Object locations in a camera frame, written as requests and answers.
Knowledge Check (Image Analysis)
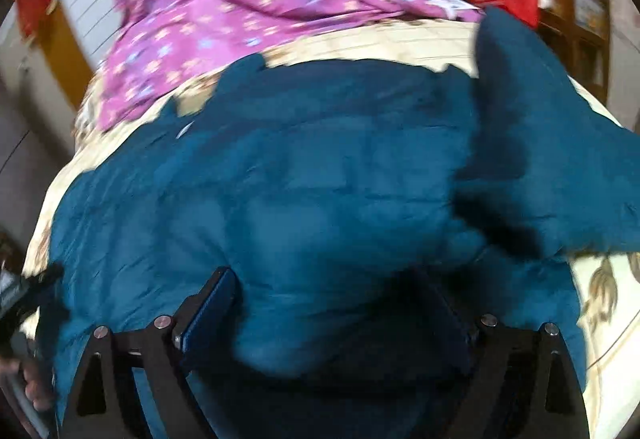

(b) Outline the teal puffer jacket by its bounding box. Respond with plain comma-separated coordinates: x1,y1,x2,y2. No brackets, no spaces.
37,9,639,438

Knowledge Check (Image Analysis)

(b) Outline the person left hand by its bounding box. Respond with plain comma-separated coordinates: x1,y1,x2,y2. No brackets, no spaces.
1,357,54,412

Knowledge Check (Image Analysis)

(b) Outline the wooden chair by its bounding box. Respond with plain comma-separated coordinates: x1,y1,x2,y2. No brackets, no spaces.
538,0,611,103

